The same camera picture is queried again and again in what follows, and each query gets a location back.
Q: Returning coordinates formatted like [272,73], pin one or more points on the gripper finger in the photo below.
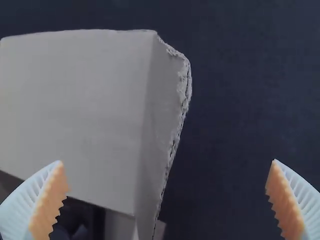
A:
[37,200]
[292,200]

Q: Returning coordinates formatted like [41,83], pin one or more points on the cardboard box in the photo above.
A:
[75,100]

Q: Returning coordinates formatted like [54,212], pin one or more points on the black mat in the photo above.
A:
[237,75]

